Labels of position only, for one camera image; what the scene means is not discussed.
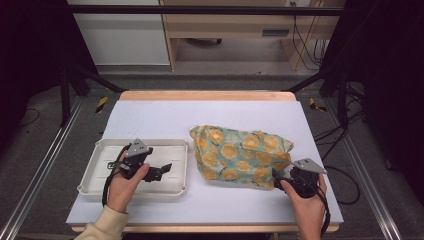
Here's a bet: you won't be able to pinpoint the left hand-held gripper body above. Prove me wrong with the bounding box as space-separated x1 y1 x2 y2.
111 138 155 181

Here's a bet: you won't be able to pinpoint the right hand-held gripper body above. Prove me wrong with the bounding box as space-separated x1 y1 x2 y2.
279 157 328 199

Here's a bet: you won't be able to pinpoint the orange-print teal cloth bag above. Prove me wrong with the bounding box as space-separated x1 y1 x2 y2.
189 124 295 191

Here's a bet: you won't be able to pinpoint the person's right hand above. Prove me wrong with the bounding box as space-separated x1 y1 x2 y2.
279 173 329 240

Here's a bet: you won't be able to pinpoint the person's left hand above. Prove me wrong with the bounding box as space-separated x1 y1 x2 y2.
106 149 151 214

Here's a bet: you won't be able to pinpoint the white plastic tray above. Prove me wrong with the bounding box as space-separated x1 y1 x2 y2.
77 138 190 201

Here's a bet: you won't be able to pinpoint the yellow black tape piece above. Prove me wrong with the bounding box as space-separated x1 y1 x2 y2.
95 95 110 114

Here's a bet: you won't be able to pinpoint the white table mat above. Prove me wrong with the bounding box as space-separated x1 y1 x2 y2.
65 99 344 225

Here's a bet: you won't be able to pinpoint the wooden table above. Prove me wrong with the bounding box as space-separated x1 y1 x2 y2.
71 90 340 234

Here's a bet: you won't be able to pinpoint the black metal stand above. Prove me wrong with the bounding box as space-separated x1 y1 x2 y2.
59 63 129 128
283 63 351 129

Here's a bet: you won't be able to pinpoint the white cabinet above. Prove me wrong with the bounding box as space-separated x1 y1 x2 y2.
66 0 171 67

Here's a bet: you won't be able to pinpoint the black curtain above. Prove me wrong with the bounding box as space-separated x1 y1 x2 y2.
0 0 101 158
319 0 424 208

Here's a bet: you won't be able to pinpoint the light wooden desk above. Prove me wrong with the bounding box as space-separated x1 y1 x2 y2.
159 0 346 73

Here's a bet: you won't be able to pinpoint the bundle of black floor cables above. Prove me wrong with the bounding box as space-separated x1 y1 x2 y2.
313 106 366 161

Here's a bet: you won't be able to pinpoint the aluminium floor rail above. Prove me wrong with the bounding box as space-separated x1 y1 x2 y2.
324 96 403 240
0 95 86 240

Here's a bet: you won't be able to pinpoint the yellow-handled tool right floor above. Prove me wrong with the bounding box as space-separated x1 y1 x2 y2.
308 97 328 113

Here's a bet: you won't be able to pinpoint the thin black floor cable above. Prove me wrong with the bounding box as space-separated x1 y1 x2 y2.
14 108 41 129

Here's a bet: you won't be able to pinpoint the black hanging desk cables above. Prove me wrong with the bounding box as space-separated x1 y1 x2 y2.
291 1 331 72

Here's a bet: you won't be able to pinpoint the grey desk drawer handle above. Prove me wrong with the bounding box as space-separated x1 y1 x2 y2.
262 29 290 38

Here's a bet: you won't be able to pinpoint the black horizontal frame bar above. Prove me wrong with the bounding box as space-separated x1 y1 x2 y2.
68 4 346 17

